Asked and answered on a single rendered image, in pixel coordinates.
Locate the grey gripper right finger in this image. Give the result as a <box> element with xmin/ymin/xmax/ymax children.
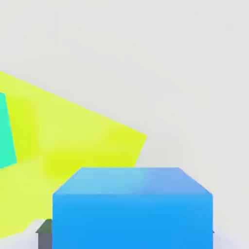
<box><xmin>212</xmin><ymin>223</ymin><xmax>249</xmax><ymax>249</ymax></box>

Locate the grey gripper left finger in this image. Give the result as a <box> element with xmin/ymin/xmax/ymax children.
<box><xmin>0</xmin><ymin>218</ymin><xmax>53</xmax><ymax>249</ymax></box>

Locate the small blue cube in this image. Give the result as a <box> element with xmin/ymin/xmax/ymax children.
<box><xmin>52</xmin><ymin>166</ymin><xmax>214</xmax><ymax>249</ymax></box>

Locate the small turquoise cube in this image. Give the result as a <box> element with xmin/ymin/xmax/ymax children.
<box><xmin>0</xmin><ymin>92</ymin><xmax>18</xmax><ymax>169</ymax></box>

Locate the large yellow box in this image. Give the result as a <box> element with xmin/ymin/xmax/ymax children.
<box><xmin>0</xmin><ymin>71</ymin><xmax>148</xmax><ymax>239</ymax></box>

